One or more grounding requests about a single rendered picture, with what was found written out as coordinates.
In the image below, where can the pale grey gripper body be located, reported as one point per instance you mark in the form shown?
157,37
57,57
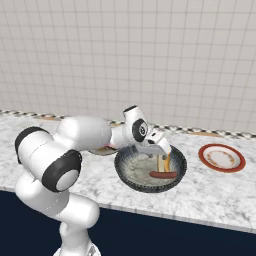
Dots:
159,148

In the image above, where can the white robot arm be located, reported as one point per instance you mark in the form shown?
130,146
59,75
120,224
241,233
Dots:
50,156

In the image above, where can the orange hot dog bun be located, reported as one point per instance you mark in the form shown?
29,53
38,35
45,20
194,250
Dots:
163,164

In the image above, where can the red-brown sausage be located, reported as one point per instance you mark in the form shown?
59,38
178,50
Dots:
163,174

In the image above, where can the dark ribbed bowl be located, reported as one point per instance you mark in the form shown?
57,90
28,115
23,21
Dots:
138,170

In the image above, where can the red-rimmed white plate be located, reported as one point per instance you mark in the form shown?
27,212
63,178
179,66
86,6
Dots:
221,158
104,152

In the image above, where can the dark blue counter cabinet front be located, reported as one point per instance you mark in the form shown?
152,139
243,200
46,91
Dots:
173,238

